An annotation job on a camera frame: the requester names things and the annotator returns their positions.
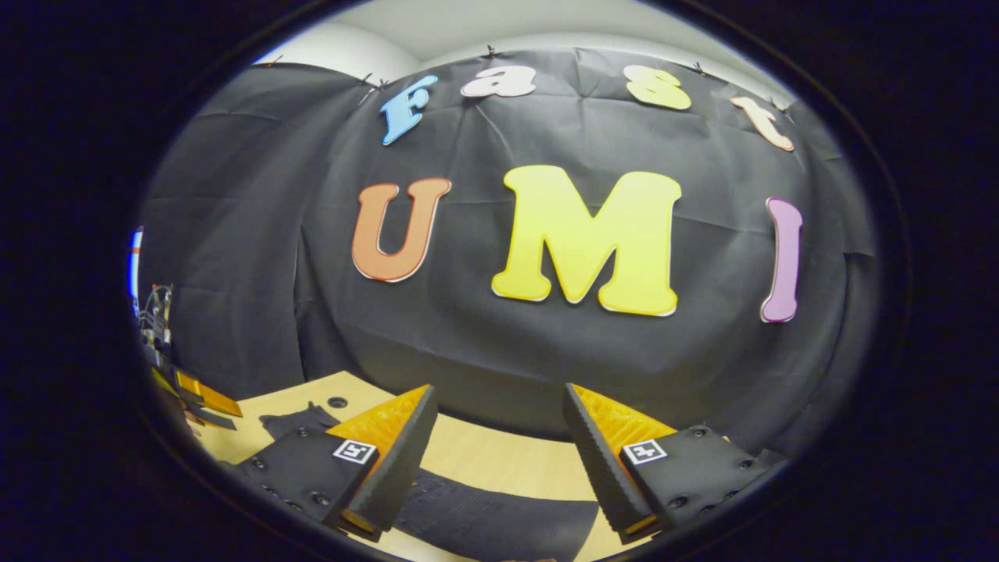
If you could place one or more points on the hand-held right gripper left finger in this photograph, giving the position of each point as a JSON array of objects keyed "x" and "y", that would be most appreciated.
[{"x": 402, "y": 460}]

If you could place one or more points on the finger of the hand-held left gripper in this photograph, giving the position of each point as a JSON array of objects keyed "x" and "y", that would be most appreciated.
[
  {"x": 207, "y": 398},
  {"x": 165, "y": 381}
]

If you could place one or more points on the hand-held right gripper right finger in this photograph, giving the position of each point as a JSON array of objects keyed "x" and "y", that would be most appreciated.
[{"x": 601, "y": 460}]

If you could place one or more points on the black jeans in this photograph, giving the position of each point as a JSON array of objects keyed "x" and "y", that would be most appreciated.
[{"x": 499, "y": 515}]

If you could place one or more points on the black backdrop cloth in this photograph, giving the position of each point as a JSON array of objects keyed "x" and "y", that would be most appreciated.
[{"x": 499, "y": 351}]

